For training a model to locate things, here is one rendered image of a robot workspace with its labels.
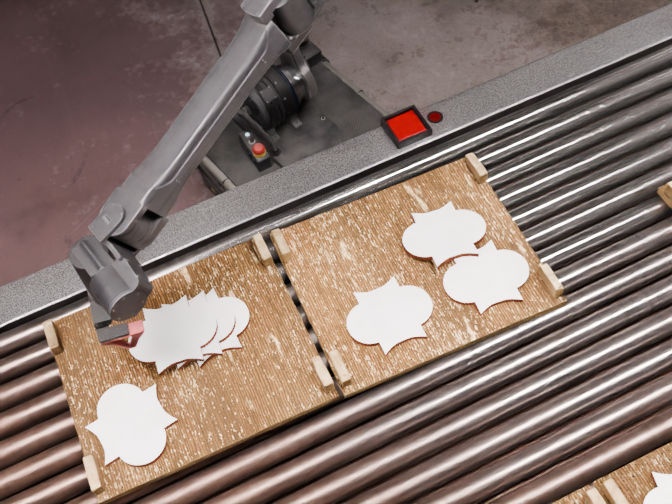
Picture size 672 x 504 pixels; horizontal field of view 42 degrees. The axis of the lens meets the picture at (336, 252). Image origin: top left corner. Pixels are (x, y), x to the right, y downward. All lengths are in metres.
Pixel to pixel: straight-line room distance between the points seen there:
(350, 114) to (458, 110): 0.94
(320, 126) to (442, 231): 1.14
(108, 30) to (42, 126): 0.49
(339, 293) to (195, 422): 0.33
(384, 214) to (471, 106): 0.32
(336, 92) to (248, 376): 1.45
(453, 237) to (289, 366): 0.37
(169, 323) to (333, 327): 0.28
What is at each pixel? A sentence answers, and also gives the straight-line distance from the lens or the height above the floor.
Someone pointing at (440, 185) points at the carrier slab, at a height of 0.94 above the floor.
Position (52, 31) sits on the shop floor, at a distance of 3.59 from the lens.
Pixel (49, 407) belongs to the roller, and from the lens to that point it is 1.58.
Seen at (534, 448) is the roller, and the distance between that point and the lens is 1.44.
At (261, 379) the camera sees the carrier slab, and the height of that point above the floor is 0.94.
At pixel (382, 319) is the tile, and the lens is 1.49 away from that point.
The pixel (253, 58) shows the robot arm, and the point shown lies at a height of 1.39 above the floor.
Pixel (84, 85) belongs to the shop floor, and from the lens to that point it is 3.34.
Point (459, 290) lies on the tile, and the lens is 1.52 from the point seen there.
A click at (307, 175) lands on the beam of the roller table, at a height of 0.91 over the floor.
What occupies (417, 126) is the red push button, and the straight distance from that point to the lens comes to 1.75.
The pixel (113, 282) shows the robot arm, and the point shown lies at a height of 1.25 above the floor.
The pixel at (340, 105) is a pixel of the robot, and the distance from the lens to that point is 2.73.
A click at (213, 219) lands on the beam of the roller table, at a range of 1.68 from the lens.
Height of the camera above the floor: 2.26
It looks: 57 degrees down
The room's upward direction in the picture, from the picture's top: 8 degrees counter-clockwise
